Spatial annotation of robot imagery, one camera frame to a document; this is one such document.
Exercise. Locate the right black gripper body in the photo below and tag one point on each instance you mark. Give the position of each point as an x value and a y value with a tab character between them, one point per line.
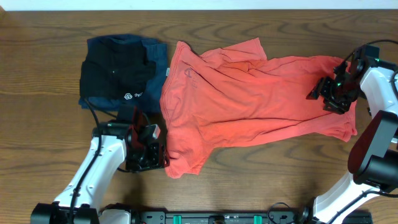
339	96

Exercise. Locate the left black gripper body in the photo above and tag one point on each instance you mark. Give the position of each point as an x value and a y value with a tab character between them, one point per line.
154	152

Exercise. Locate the red t-shirt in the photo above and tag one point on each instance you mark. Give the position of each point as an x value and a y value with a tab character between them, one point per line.
237	97

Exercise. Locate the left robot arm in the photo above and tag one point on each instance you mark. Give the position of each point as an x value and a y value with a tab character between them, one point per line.
80	201

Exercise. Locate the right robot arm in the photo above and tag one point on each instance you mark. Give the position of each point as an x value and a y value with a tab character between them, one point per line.
372	165

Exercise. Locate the black folded polo shirt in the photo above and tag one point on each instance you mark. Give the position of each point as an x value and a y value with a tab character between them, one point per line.
114	68

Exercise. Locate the navy blue folded garment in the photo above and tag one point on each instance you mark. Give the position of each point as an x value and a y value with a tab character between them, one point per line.
148	101

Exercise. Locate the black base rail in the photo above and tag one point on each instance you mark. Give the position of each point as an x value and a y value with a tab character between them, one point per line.
217	217

